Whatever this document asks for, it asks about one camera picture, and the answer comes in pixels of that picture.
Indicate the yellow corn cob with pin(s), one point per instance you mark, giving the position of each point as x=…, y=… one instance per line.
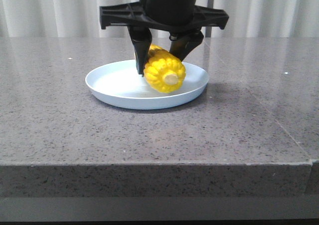
x=163, y=71

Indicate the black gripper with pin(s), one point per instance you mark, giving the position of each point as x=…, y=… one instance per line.
x=182, y=18

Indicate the light blue round plate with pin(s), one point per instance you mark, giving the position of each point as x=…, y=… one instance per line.
x=120, y=85

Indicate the white pleated curtain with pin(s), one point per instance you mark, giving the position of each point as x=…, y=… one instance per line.
x=80, y=18

